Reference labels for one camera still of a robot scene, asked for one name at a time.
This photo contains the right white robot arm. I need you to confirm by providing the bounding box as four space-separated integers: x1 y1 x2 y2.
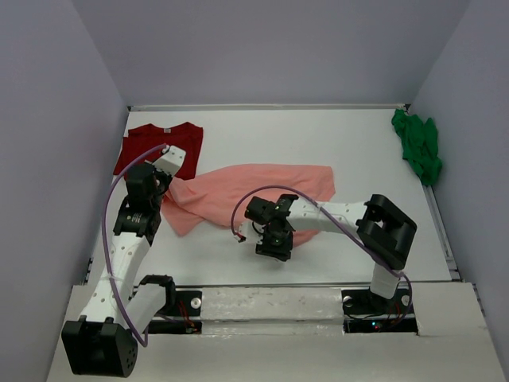
239 194 417 312

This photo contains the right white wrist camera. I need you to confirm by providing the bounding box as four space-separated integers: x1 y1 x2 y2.
235 220 264 244

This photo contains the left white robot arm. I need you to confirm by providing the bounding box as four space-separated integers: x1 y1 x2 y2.
61 163 176 378

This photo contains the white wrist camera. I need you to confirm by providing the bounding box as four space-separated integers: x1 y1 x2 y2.
235 220 264 244
153 146 186 177

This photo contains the pink polo shirt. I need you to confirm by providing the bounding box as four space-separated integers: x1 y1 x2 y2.
161 164 336 236

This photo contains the crumpled green t-shirt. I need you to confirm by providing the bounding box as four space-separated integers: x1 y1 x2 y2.
391 109 443 186

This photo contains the folded red t-shirt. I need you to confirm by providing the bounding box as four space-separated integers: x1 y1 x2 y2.
113 123 205 179

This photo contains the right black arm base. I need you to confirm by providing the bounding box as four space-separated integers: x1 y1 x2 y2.
341 288 418 334

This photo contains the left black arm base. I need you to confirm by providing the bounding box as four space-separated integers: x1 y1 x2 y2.
138 275 202 335

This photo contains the white foam block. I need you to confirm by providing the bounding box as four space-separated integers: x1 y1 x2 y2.
200 286 343 321

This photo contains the aluminium rear table rail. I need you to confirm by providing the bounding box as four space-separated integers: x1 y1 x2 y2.
127 103 410 112

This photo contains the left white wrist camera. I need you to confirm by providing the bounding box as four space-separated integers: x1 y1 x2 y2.
153 146 186 177

